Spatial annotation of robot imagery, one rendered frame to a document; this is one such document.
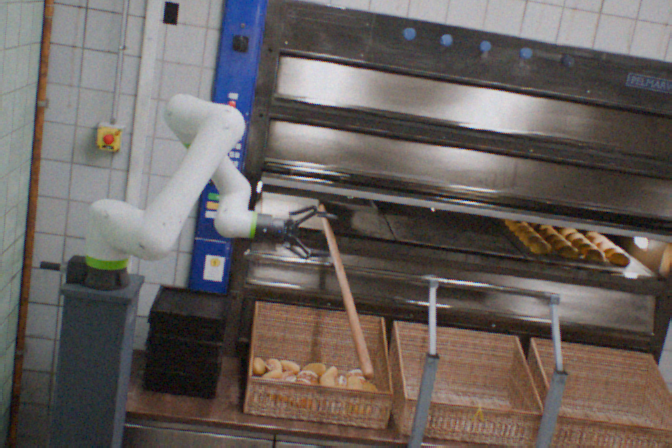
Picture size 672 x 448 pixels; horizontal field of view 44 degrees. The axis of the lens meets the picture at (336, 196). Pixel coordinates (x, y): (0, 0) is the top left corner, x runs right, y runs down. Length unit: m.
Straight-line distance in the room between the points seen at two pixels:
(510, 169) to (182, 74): 1.39
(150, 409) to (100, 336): 0.70
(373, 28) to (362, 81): 0.21
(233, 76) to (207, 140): 0.88
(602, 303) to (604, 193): 0.50
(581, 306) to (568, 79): 0.99
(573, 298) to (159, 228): 2.04
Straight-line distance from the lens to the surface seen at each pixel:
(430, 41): 3.42
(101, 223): 2.49
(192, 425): 3.21
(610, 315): 3.88
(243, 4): 3.31
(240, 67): 3.33
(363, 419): 3.34
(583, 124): 3.61
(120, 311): 2.53
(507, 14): 3.46
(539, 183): 3.60
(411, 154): 3.46
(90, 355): 2.61
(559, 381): 3.23
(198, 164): 2.46
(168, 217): 2.40
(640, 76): 3.68
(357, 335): 2.45
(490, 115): 3.48
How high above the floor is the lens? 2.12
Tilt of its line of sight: 13 degrees down
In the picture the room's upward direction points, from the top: 10 degrees clockwise
